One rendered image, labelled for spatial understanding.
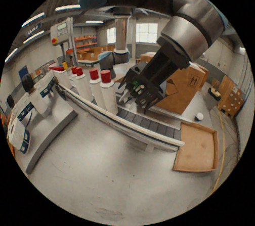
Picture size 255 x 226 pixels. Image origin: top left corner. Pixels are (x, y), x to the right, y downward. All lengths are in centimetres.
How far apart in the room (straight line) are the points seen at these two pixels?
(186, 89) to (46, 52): 838
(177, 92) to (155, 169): 35
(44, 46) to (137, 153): 844
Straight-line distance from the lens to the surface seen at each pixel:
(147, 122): 34
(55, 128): 49
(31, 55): 849
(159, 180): 37
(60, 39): 77
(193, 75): 37
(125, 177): 34
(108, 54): 62
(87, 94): 42
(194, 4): 15
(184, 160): 42
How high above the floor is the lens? 116
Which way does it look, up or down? 41 degrees down
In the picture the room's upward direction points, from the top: straight up
